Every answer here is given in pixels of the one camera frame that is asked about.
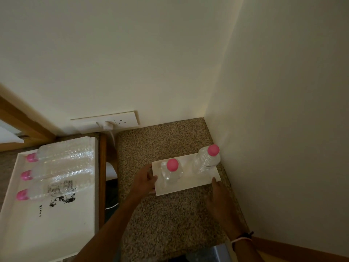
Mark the person's right hand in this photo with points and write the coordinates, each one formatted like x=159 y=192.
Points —
x=222 y=206

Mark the person's left hand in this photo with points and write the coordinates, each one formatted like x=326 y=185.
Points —
x=141 y=184

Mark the person's right thumb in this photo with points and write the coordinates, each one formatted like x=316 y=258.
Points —
x=214 y=184

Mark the person's left thumb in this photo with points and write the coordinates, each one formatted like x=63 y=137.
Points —
x=152 y=180

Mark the small white rectangular tray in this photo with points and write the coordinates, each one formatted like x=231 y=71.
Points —
x=188 y=181

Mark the person's right forearm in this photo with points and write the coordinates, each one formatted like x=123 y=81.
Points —
x=246 y=252

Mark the person's left forearm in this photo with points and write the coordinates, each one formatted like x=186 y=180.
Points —
x=109 y=231

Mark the short pink-capped water bottle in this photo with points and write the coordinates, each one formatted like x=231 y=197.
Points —
x=171 y=171

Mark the tall pink-capped water bottle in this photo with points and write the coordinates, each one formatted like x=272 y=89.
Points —
x=206 y=160

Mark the wooden side table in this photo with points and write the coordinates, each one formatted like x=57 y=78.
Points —
x=102 y=174

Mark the black and white wrist band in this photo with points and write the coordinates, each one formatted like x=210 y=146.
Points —
x=241 y=237

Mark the grey container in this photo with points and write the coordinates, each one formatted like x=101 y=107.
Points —
x=212 y=254

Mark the white plug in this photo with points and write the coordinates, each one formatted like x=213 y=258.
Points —
x=108 y=125

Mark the clear pink-capped water bottle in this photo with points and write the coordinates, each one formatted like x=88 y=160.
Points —
x=60 y=169
x=62 y=150

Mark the black-labelled pink-capped water bottle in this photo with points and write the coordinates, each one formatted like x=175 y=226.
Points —
x=54 y=189

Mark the wooden skirting board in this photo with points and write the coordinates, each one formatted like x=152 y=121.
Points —
x=294 y=249

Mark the large white tray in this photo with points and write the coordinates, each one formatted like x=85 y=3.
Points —
x=49 y=226

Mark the white wall socket plate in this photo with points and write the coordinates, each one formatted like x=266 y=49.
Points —
x=125 y=120

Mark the wooden frame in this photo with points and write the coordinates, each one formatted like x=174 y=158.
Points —
x=24 y=125

